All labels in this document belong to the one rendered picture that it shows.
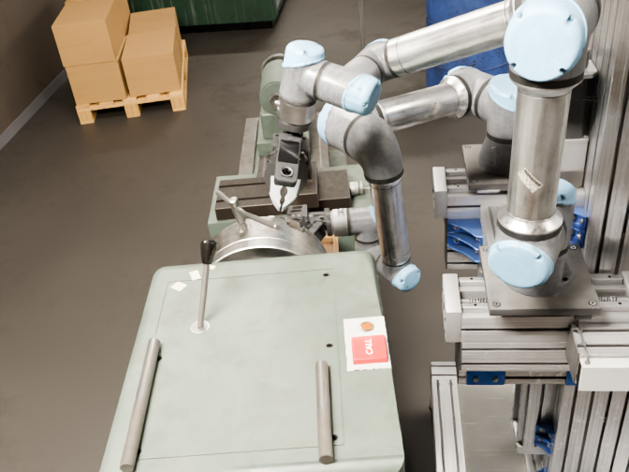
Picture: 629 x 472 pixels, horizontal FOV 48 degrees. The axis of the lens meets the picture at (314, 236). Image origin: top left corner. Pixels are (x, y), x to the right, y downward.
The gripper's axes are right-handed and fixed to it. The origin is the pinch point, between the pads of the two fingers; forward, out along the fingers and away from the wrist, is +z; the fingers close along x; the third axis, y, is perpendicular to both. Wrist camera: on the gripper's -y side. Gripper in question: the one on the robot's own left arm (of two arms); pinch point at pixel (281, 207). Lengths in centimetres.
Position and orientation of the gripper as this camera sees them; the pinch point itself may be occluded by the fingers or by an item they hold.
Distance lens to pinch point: 153.0
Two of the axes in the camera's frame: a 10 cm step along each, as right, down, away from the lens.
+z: -1.6, 8.1, 5.6
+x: -9.9, -1.2, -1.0
